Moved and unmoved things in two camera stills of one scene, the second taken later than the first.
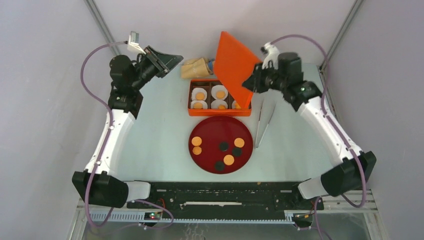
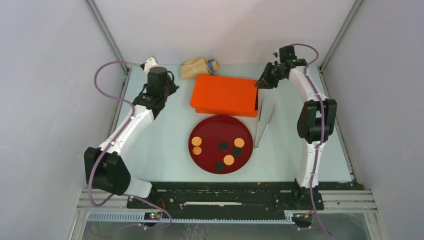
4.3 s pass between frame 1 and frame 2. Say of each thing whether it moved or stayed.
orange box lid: moved
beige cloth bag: stayed
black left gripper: moved
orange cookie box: moved
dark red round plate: stayed
